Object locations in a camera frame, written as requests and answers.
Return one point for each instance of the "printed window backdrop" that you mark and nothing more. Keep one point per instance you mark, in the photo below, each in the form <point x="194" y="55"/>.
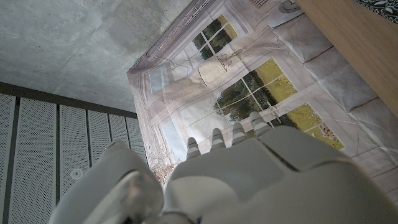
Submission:
<point x="248" y="77"/>

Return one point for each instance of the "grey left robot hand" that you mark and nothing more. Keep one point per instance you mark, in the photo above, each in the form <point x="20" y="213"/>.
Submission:
<point x="248" y="174"/>

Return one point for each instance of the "black paisley bandana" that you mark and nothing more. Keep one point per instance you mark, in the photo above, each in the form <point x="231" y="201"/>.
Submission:
<point x="382" y="7"/>

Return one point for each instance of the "round white ceiling fixture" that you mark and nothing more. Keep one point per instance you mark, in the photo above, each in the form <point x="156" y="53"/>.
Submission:
<point x="76" y="173"/>

